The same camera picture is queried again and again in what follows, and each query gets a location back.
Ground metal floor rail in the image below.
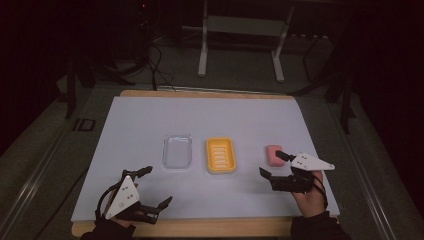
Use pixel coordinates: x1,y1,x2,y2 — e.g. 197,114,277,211
0,109,88,240
324,98,399,240

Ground yellow soap dish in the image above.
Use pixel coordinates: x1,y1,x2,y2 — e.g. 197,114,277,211
205,136,238,175

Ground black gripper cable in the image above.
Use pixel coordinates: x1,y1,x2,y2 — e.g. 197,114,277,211
313,172,330,212
94,178,126,223

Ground black tripod stand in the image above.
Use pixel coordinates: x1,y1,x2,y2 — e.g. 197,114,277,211
55,54,138,120
288,39,358,135

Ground black floor cables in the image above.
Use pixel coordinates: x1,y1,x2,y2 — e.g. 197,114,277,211
145,39,178,93

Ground white table mat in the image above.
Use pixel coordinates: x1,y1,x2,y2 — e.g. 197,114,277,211
70,95,341,223

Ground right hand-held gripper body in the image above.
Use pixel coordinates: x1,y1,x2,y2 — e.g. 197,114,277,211
270,152,336,195

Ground white metal stand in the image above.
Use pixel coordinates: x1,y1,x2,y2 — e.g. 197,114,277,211
197,0,296,84

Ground pink soap bar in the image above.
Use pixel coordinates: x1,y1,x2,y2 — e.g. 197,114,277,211
265,144,287,168

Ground person's left hand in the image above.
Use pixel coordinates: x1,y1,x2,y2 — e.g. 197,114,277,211
108,213,136,230

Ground clear plastic lid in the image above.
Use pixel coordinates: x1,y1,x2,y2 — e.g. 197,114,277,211
161,133,194,170

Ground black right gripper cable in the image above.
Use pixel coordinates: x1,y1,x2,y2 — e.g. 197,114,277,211
313,172,330,212

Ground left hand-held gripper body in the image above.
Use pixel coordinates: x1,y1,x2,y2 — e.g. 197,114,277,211
99,169,160,225

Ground person's right hand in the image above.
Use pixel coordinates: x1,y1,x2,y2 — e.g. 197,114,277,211
291,170,329,218

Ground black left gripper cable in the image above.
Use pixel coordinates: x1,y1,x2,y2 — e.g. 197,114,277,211
94,178,126,223

